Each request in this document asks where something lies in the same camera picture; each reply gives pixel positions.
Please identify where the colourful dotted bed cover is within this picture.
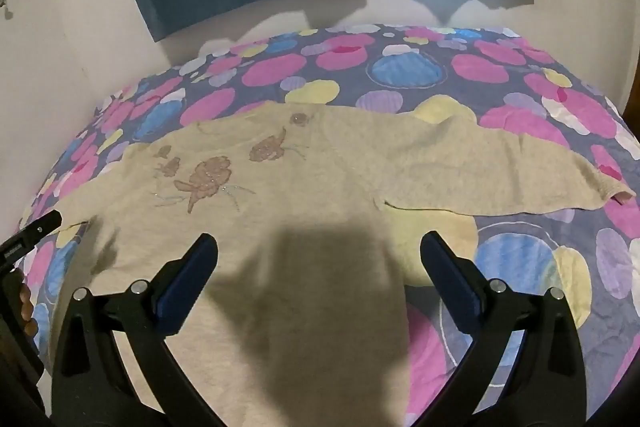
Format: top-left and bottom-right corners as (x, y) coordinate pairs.
(24, 25), (639, 412)

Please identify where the beige knit sweater brown embroidery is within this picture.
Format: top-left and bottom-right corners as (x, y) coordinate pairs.
(58, 102), (632, 426)

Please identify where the person's left hand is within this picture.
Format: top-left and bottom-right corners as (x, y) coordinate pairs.
(20, 284), (38, 338)

